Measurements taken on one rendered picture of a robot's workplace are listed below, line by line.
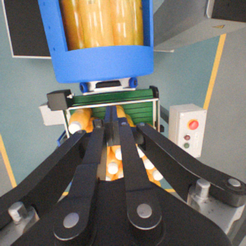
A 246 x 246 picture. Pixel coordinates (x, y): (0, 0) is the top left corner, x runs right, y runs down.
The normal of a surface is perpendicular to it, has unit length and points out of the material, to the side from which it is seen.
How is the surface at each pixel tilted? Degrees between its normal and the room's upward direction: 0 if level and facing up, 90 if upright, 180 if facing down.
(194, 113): 0
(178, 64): 0
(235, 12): 5
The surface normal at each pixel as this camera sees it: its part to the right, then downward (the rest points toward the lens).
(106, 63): 0.15, 0.35
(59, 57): -0.57, 0.35
